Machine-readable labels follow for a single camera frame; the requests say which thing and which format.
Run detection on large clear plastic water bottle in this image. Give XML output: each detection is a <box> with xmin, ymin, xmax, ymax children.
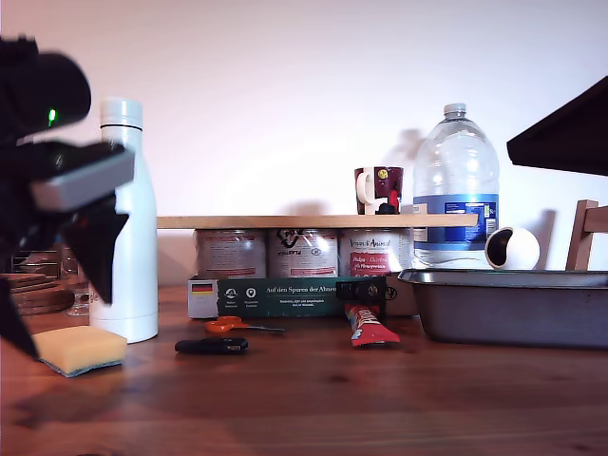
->
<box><xmin>410</xmin><ymin>102</ymin><xmax>501</xmax><ymax>272</ymax></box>

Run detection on metal wire utensil rack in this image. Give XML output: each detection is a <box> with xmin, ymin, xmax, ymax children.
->
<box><xmin>9</xmin><ymin>250</ymin><xmax>64</xmax><ymax>276</ymax></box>

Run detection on tin can with script label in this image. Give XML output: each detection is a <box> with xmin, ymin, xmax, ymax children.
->
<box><xmin>338</xmin><ymin>228</ymin><xmax>411</xmax><ymax>276</ymax></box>

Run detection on light wooden shelf board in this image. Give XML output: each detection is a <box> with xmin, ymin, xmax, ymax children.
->
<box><xmin>156</xmin><ymin>214</ymin><xmax>479</xmax><ymax>230</ymax></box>

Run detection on tin can with black logo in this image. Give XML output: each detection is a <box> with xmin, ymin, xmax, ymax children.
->
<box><xmin>267</xmin><ymin>228</ymin><xmax>339</xmax><ymax>278</ymax></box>

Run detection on wooden chair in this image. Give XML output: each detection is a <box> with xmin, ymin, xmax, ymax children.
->
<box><xmin>564</xmin><ymin>199</ymin><xmax>608</xmax><ymax>273</ymax></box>

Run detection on clear stemmed glass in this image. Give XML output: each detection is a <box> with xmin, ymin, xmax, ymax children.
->
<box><xmin>60</xmin><ymin>244</ymin><xmax>92</xmax><ymax>317</ymax></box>

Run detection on black usb stick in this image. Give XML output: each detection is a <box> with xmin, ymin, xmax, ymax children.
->
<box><xmin>174</xmin><ymin>337</ymin><xmax>250</xmax><ymax>355</ymax></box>

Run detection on tin can with red label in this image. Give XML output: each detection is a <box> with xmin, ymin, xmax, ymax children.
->
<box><xmin>194</xmin><ymin>229</ymin><xmax>268</xmax><ymax>279</ymax></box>

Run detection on red snack bar wrapper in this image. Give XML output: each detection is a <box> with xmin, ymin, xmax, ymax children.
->
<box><xmin>343</xmin><ymin>303</ymin><xmax>401</xmax><ymax>349</ymax></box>

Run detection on grey metal oven dish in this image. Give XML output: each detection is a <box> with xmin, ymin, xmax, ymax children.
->
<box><xmin>396</xmin><ymin>268</ymin><xmax>608</xmax><ymax>352</ymax></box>

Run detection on white round webcam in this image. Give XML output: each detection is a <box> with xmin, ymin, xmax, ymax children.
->
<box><xmin>484</xmin><ymin>226</ymin><xmax>542</xmax><ymax>272</ymax></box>

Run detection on black binder clip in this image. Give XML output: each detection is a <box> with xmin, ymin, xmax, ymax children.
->
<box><xmin>334</xmin><ymin>278</ymin><xmax>387</xmax><ymax>305</ymax></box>

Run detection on dark green printed cardboard box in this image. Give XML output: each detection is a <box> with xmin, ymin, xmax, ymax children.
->
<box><xmin>187</xmin><ymin>275</ymin><xmax>419</xmax><ymax>320</ymax></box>

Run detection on orange handled scissors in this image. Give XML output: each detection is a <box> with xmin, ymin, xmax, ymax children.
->
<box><xmin>203</xmin><ymin>316</ymin><xmax>287</xmax><ymax>334</ymax></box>

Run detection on yellow sponge with blue pad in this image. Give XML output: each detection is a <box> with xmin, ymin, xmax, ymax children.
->
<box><xmin>30</xmin><ymin>325</ymin><xmax>128</xmax><ymax>378</ymax></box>

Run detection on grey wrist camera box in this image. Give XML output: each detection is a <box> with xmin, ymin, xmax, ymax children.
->
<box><xmin>16</xmin><ymin>140</ymin><xmax>137</xmax><ymax>214</ymax></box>

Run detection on stack of cork coasters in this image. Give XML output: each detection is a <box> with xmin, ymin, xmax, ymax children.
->
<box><xmin>9</xmin><ymin>272</ymin><xmax>76</xmax><ymax>315</ymax></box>

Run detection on dark red patterned mug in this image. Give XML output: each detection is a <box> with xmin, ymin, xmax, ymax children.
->
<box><xmin>352</xmin><ymin>165</ymin><xmax>405</xmax><ymax>217</ymax></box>

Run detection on white insulated steel bottle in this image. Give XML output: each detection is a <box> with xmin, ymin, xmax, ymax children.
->
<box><xmin>87</xmin><ymin>97</ymin><xmax>160</xmax><ymax>344</ymax></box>

